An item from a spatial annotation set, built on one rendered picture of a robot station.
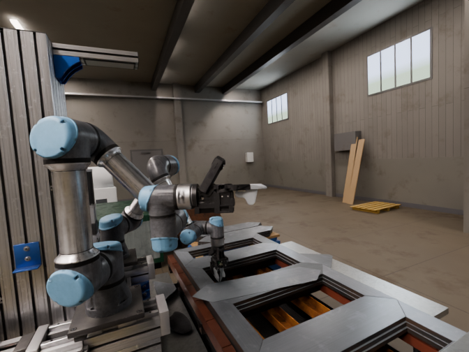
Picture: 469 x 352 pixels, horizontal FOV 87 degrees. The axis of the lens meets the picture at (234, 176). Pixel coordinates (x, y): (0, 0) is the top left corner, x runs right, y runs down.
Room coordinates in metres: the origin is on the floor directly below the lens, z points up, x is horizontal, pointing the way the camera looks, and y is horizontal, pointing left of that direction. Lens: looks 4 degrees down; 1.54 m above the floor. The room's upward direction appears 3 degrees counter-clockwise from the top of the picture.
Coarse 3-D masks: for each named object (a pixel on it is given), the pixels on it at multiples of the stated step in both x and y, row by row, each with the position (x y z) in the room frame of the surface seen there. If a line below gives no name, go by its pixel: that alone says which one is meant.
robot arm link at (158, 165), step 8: (152, 160) 1.26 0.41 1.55; (160, 160) 1.26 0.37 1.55; (152, 168) 1.23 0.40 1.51; (160, 168) 1.23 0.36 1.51; (168, 168) 1.29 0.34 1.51; (152, 176) 1.22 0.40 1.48; (160, 176) 1.21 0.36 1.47; (168, 176) 1.24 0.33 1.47; (160, 184) 1.22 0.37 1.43; (192, 224) 1.22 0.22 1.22; (184, 232) 1.17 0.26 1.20; (192, 232) 1.18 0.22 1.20; (200, 232) 1.26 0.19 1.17; (184, 240) 1.18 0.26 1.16; (192, 240) 1.17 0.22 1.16
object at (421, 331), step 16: (240, 240) 2.01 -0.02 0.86; (256, 240) 2.01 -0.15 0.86; (176, 256) 1.78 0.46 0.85; (256, 256) 1.69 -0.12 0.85; (272, 256) 1.73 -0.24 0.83; (288, 256) 1.63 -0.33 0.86; (208, 272) 1.52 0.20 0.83; (320, 272) 1.37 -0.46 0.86; (288, 288) 1.25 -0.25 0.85; (304, 288) 1.28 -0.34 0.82; (336, 288) 1.25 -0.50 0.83; (208, 304) 1.16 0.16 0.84; (240, 304) 1.13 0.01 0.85; (256, 304) 1.16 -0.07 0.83; (400, 320) 0.94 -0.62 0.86; (384, 336) 0.89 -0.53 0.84; (416, 336) 0.91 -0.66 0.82; (432, 336) 0.87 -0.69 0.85
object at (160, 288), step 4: (156, 284) 1.63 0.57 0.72; (160, 284) 1.63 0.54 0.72; (164, 284) 1.62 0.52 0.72; (168, 284) 1.62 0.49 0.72; (172, 284) 1.64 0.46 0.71; (156, 288) 1.57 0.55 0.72; (160, 288) 1.57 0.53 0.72; (164, 288) 1.57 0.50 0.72; (168, 288) 1.57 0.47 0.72; (172, 288) 1.56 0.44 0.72; (176, 288) 1.56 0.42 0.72; (156, 292) 1.58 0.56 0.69; (160, 292) 1.53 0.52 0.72; (164, 292) 1.52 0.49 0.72; (168, 292) 1.52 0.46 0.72; (172, 292) 1.52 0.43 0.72; (168, 296) 1.48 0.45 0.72
